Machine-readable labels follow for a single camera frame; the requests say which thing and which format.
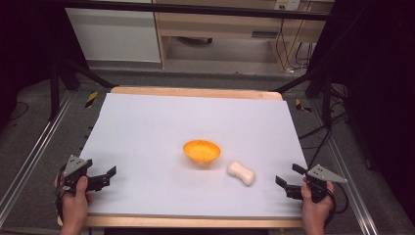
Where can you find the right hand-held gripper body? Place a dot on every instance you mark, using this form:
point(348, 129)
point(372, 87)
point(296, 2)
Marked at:
point(321, 179)

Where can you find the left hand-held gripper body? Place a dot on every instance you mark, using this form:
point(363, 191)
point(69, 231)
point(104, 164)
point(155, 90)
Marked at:
point(75, 164)

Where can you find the person's right hand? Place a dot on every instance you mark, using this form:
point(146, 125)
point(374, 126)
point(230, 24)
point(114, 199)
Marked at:
point(314, 207)

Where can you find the person's left hand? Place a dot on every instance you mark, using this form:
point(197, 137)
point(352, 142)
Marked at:
point(75, 204)

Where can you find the cream soap bar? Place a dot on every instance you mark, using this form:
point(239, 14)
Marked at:
point(241, 173)

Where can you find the yellow black floor tape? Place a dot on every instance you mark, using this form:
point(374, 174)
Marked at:
point(302, 106)
point(91, 99)

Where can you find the black metal stand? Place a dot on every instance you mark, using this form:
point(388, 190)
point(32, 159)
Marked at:
point(55, 91)
point(326, 98)

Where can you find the white table sheet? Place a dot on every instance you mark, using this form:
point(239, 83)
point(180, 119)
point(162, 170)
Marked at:
point(169, 124)

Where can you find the orange plastic bowl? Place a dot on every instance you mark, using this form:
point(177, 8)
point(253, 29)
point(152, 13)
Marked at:
point(201, 152)

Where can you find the dark curtain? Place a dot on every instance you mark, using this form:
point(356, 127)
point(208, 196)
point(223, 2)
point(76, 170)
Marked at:
point(381, 81)
point(29, 42)

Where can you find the wooden table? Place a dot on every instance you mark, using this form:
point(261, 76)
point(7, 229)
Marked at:
point(195, 92)

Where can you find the white cabinet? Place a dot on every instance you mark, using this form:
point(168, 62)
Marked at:
point(114, 36)

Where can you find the white power strip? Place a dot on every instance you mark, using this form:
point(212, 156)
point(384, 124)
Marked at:
point(287, 4)

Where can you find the aluminium floor rail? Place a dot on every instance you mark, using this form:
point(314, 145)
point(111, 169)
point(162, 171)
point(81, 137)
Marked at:
point(349, 182)
point(36, 153)

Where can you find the black horizontal frame bar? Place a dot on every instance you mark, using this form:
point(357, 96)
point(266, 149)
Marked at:
point(195, 9)

